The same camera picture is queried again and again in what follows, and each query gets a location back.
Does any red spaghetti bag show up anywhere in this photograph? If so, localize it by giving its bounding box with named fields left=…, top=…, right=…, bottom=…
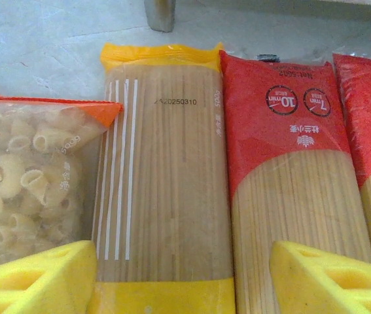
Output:
left=219, top=50, right=371, bottom=314
left=332, top=52, right=371, bottom=272

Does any yellow spaghetti bag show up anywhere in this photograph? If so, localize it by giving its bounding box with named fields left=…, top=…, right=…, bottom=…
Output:
left=86, top=41, right=237, bottom=314

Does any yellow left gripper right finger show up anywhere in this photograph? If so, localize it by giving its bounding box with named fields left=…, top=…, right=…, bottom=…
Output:
left=269, top=241, right=371, bottom=314

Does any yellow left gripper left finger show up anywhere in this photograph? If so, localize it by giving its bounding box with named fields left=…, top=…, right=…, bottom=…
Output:
left=0, top=240, right=98, bottom=314

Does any orange macaroni pasta bag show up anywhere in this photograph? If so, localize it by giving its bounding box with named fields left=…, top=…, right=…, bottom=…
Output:
left=0, top=86, right=124, bottom=272

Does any metal shelf leg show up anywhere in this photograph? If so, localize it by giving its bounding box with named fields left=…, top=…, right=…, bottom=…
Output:
left=143, top=0, right=177, bottom=33

